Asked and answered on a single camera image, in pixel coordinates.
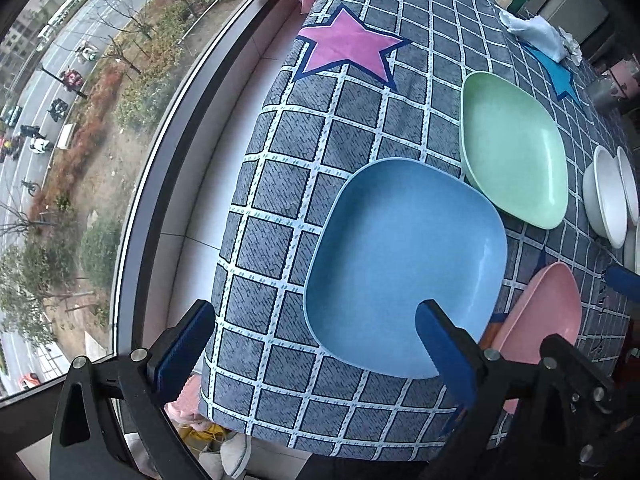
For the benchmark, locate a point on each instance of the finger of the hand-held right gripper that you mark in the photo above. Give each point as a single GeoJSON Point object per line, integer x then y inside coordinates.
{"type": "Point", "coordinates": [624, 279]}

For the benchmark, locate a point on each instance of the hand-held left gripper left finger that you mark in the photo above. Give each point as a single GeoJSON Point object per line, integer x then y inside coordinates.
{"type": "Point", "coordinates": [184, 347]}

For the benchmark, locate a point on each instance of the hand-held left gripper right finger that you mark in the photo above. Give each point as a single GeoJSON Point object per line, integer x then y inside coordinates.
{"type": "Point", "coordinates": [446, 355]}

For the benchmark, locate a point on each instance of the white bowl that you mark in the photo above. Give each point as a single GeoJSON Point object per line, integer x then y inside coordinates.
{"type": "Point", "coordinates": [629, 185]}
{"type": "Point", "coordinates": [605, 200]}

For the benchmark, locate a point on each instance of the pink square plate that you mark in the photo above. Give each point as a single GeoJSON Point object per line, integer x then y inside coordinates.
{"type": "Point", "coordinates": [545, 305]}

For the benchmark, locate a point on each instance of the blue square plate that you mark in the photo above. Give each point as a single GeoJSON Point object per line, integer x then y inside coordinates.
{"type": "Point", "coordinates": [400, 240]}

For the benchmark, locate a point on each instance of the green square plate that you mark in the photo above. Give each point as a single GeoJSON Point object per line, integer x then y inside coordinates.
{"type": "Point", "coordinates": [515, 150]}

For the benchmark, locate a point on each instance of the pink plush slipper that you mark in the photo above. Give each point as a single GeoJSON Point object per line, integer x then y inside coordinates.
{"type": "Point", "coordinates": [186, 402]}

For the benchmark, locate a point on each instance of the yellow cloth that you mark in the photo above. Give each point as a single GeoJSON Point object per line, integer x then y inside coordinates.
{"type": "Point", "coordinates": [200, 435]}

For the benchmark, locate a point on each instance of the grey plush slipper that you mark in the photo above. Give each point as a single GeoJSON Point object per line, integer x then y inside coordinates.
{"type": "Point", "coordinates": [235, 455]}

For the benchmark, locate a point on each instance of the metal cup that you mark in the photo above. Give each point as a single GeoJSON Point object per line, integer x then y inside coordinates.
{"type": "Point", "coordinates": [602, 94]}

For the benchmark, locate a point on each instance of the pink cup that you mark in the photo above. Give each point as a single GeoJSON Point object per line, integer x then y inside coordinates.
{"type": "Point", "coordinates": [626, 74]}

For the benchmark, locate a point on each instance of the white window sill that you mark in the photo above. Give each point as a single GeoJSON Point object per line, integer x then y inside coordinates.
{"type": "Point", "coordinates": [225, 135]}

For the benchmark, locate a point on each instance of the grey checked star blanket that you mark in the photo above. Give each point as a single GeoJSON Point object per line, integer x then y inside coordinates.
{"type": "Point", "coordinates": [300, 135]}

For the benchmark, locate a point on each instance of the white crumpled tissue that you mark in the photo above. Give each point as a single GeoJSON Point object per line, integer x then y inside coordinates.
{"type": "Point", "coordinates": [537, 35]}

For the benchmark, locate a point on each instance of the dark window frame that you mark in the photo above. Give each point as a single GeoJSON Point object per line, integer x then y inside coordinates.
{"type": "Point", "coordinates": [165, 160]}

